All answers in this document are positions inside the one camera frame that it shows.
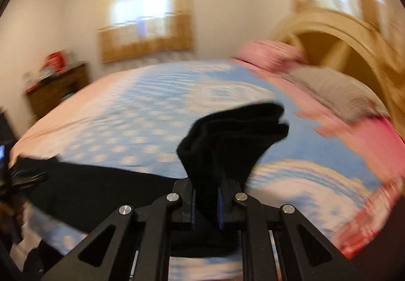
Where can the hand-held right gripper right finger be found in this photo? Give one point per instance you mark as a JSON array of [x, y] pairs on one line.
[[221, 211]]

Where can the red gift box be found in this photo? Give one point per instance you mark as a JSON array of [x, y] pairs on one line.
[[55, 61]]

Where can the cream wooden headboard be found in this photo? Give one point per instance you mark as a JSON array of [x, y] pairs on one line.
[[357, 46]]

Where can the black pants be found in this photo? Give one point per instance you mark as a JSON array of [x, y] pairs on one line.
[[234, 141]]

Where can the striped pillow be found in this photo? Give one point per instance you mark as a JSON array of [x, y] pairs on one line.
[[335, 91]]

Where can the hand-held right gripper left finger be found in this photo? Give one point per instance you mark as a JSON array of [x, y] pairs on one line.
[[193, 211]]

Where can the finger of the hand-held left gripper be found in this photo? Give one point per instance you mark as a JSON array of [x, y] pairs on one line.
[[30, 177]]

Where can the brown wooden desk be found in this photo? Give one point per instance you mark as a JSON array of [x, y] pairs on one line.
[[57, 91]]

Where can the blue dotted bed sheet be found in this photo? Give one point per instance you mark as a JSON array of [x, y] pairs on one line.
[[142, 110]]

